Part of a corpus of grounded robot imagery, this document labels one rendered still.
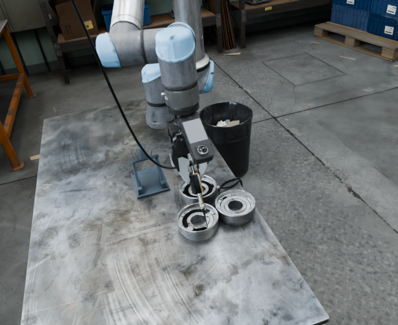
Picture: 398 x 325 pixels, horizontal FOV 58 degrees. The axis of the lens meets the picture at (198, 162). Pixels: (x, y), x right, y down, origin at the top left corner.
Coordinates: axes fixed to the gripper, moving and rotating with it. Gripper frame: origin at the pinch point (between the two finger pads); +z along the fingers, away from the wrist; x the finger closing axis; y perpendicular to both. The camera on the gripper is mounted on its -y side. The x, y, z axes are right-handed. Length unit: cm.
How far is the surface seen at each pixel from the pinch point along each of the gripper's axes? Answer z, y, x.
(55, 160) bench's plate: 13, 48, 38
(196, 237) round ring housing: 11.0, -8.3, 3.3
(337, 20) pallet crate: 77, 322, -279
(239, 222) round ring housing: 11.2, -7.5, -8.5
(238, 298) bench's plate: 13.1, -26.0, -0.2
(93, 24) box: 39, 353, 10
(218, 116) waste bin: 61, 133, -52
